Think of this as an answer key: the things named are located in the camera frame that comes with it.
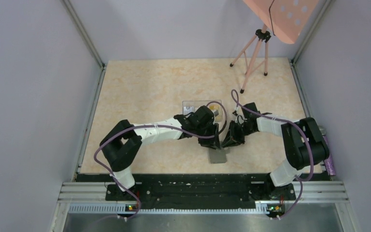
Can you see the aluminium frame rail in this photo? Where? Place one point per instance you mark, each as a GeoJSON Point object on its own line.
{"type": "Point", "coordinates": [91, 197]}

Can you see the yellow card stack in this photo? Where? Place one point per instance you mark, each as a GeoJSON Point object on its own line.
{"type": "Point", "coordinates": [217, 111]}

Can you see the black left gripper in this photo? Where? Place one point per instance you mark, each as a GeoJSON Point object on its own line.
{"type": "Point", "coordinates": [213, 142]}

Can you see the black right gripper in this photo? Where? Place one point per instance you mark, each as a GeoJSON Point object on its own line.
{"type": "Point", "coordinates": [233, 136]}

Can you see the grey card holder wallet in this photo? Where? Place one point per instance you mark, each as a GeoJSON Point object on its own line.
{"type": "Point", "coordinates": [218, 156]}

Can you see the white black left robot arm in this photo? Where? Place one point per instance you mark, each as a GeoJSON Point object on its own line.
{"type": "Point", "coordinates": [121, 145]}

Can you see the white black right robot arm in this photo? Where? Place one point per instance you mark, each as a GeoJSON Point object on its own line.
{"type": "Point", "coordinates": [303, 141]}

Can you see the clear plastic card box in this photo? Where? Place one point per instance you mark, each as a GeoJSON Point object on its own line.
{"type": "Point", "coordinates": [200, 103]}

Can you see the pink tripod stand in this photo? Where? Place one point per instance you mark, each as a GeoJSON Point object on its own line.
{"type": "Point", "coordinates": [262, 36]}

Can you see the pink perforated panel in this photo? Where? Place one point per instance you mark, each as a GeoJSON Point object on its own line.
{"type": "Point", "coordinates": [286, 18]}

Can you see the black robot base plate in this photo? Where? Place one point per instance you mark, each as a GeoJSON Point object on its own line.
{"type": "Point", "coordinates": [195, 191]}

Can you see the purple glitter bottle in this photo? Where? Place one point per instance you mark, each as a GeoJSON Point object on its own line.
{"type": "Point", "coordinates": [328, 163]}

